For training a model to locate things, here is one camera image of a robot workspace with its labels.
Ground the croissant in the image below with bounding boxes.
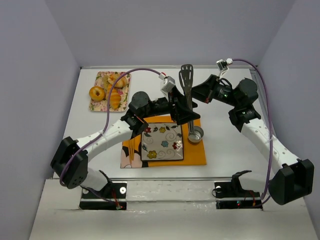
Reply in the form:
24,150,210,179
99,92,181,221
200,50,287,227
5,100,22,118
106,84,122,111

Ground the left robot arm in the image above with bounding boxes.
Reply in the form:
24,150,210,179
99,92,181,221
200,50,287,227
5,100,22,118
50,88,201,192

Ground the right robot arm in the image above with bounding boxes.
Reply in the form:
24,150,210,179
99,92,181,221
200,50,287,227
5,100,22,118
191,74,315,205

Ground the floral bread tray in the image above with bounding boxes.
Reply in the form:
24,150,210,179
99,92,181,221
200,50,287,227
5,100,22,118
89,71,131,112

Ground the small metal cup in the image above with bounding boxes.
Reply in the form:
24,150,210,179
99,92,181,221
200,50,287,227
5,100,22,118
188,125,204,144

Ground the square floral ceramic plate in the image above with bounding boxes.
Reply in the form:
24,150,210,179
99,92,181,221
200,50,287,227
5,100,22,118
140,122,184,162

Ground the orange cartoon placemat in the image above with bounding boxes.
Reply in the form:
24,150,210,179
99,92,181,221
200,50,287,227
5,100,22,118
120,116,207,169

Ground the orange plastic spoon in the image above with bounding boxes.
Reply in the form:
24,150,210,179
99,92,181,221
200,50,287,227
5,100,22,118
129,138,135,162

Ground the glazed donut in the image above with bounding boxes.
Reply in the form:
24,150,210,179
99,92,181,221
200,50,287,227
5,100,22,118
89,86,106,102

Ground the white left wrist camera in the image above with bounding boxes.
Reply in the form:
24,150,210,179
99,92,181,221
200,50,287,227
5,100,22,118
160,76,176,98

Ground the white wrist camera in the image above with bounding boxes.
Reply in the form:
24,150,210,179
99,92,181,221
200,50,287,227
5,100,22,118
160,76,176,98
216,58,233,79

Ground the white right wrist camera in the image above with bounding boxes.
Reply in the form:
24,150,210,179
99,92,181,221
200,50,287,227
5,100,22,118
216,58,233,79

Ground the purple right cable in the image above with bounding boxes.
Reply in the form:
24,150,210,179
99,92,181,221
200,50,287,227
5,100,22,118
231,58,274,201

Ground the purple cable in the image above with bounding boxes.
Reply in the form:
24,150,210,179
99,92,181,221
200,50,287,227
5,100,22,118
59,67,167,187
231,58,274,201

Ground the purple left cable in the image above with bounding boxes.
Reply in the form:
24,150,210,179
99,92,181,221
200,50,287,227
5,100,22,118
59,67,167,187

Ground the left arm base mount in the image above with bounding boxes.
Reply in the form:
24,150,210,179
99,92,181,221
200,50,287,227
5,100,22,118
79,181,127,211

